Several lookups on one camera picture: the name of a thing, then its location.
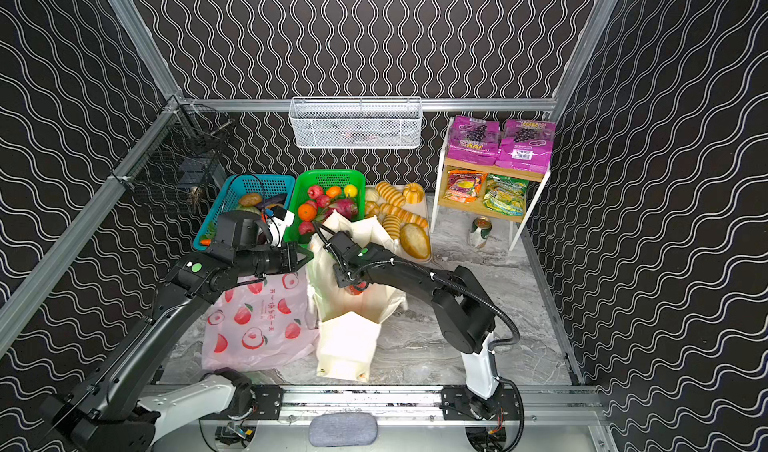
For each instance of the purple snack bag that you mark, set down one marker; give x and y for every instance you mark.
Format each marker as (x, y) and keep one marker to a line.
(474, 140)
(526, 145)

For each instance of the orange blackcurrant snack bag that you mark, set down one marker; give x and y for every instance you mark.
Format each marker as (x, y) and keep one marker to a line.
(463, 185)

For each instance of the purple snack bag right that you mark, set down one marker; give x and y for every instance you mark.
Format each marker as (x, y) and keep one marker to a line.
(526, 145)

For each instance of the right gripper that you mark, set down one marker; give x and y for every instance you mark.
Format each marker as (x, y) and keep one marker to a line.
(343, 270)

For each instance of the white wire wall basket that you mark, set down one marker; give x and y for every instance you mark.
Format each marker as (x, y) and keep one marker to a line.
(358, 122)

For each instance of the teal plastic basket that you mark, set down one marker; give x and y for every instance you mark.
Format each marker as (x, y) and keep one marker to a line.
(268, 186)

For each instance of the floral canvas tote bag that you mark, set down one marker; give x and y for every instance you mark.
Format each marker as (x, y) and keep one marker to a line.
(348, 324)

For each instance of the purple eggplant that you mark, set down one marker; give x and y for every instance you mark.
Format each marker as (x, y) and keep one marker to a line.
(278, 199)

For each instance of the orange fruit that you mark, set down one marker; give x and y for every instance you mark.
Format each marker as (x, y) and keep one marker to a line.
(307, 212)

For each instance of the metal base rail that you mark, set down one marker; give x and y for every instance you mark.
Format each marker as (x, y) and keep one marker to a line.
(419, 405)

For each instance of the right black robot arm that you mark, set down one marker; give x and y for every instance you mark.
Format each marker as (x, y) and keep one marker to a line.
(468, 318)

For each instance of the red apple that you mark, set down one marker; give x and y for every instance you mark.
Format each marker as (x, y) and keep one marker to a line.
(315, 191)

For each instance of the pink dragon fruit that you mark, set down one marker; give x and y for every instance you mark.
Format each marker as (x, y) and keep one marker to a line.
(347, 207)

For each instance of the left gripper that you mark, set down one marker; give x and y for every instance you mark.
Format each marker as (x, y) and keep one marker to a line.
(294, 257)

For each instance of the striped long bread back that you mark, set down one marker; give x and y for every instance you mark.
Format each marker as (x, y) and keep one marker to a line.
(390, 194)

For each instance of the white bread tray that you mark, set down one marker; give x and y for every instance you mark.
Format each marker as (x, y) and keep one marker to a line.
(420, 208)

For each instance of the red cola can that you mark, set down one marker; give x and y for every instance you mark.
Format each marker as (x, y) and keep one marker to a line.
(357, 289)

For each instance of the purple snack bag left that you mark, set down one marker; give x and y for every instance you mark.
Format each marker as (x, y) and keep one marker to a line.
(474, 140)

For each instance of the pink peach plastic bag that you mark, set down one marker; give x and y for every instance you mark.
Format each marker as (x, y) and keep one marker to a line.
(259, 326)

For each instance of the green apple tea snack bag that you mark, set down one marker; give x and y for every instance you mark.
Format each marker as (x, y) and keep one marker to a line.
(505, 195)

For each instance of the grey padded cushion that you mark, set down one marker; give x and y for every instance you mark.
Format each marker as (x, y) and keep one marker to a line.
(343, 430)

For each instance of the white steamed bun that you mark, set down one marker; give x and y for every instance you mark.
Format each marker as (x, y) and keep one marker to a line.
(371, 194)

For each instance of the yellow pumpkin shaped bread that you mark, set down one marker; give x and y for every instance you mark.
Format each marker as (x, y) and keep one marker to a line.
(413, 193)

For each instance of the green plastic basket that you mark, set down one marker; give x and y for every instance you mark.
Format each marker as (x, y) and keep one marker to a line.
(333, 181)

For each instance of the white wooden shelf rack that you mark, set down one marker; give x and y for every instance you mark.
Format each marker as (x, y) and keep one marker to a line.
(488, 167)

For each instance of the braided golden bread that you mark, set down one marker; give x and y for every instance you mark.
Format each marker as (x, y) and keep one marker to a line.
(371, 209)

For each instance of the brown potato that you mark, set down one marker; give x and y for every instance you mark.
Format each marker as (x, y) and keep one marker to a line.
(250, 200)

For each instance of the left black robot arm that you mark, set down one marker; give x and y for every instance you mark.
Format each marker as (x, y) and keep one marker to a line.
(104, 411)

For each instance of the striped long bread front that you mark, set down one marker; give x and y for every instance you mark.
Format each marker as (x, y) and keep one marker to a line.
(392, 225)

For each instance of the large round crusty bread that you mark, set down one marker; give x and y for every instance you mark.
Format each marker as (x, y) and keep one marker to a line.
(415, 241)

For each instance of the striped long bread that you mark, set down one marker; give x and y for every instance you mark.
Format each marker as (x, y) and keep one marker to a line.
(392, 225)
(390, 194)
(404, 215)

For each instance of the green tea can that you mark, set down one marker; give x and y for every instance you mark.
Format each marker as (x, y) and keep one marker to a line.
(480, 230)

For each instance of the striped long bread middle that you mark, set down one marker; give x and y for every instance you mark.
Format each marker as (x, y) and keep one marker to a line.
(404, 215)

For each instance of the yellow lemon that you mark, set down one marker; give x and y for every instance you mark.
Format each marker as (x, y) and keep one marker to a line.
(350, 191)

